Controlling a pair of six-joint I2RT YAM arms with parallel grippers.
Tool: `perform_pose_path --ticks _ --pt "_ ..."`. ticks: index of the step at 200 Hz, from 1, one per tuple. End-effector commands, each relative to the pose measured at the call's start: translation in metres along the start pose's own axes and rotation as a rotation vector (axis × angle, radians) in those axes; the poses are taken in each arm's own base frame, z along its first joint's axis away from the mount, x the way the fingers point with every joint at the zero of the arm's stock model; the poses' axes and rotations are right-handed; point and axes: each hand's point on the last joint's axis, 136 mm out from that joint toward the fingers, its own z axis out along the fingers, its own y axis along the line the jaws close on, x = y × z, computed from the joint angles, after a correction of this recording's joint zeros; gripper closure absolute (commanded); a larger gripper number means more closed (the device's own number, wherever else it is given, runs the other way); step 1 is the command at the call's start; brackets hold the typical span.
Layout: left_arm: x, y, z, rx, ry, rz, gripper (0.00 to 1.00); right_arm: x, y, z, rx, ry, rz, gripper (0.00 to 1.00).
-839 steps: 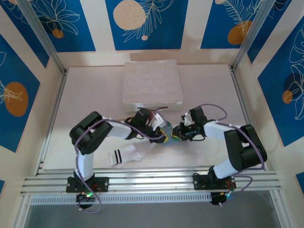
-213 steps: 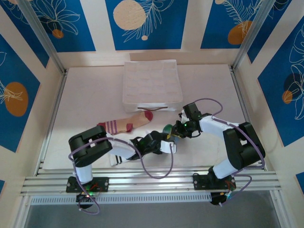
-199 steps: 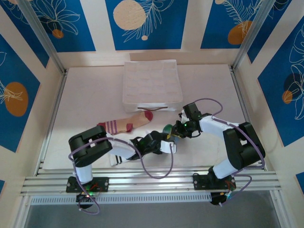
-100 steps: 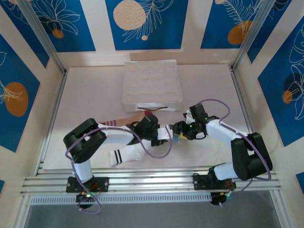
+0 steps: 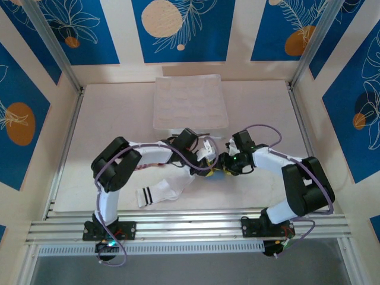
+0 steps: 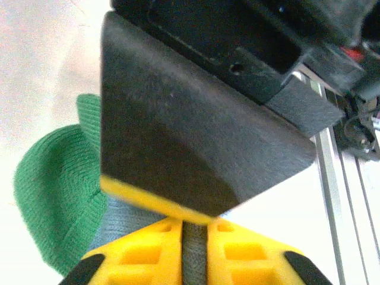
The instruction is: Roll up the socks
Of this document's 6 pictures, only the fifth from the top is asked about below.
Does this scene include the blue sock orange stripes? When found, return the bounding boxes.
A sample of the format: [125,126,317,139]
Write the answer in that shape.
[205,170,226,182]

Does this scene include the white sock black stripes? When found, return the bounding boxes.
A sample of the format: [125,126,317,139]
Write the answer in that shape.
[161,186,191,202]
[135,173,195,210]

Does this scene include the white fabric storage box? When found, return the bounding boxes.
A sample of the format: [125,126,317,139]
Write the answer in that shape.
[153,73,230,141]

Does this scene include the black controller board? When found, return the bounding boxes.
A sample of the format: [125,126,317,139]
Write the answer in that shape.
[94,240,120,264]
[262,237,294,259]

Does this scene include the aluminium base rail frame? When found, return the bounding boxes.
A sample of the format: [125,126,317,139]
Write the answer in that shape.
[25,207,351,245]

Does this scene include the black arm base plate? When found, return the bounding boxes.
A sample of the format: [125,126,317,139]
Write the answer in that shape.
[240,217,297,239]
[82,221,138,242]

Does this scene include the aluminium side rail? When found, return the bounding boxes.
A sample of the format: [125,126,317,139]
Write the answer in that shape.
[43,85,87,221]
[286,83,331,210]

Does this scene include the white slotted cable duct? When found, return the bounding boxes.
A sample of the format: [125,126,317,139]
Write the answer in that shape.
[37,239,265,258]

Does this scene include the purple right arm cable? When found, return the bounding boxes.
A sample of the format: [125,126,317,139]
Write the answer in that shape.
[243,123,335,259]

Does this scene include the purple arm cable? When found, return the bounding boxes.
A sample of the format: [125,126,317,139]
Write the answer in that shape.
[243,123,335,259]
[94,135,222,267]

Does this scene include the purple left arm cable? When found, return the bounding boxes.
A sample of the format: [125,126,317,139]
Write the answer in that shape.
[94,135,222,267]

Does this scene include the aluminium frame post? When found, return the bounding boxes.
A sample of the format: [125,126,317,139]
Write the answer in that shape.
[290,0,366,90]
[22,0,83,93]

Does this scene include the aluminium frame leg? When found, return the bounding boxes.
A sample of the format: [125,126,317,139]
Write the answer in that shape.
[16,242,41,285]
[337,237,359,285]

